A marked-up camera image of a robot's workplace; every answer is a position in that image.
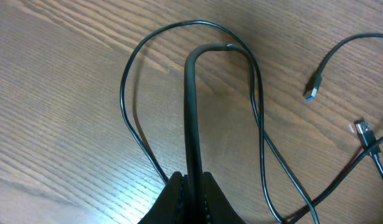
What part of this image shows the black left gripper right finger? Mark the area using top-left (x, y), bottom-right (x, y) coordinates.
top-left (203, 172), bottom-right (245, 224)

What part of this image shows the thin black cable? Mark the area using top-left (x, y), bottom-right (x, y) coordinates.
top-left (119, 20), bottom-right (383, 224)

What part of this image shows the thick black USB cable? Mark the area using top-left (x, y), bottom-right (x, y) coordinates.
top-left (182, 32), bottom-right (383, 224)

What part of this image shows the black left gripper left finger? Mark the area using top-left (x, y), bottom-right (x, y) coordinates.
top-left (138, 172), bottom-right (185, 224)

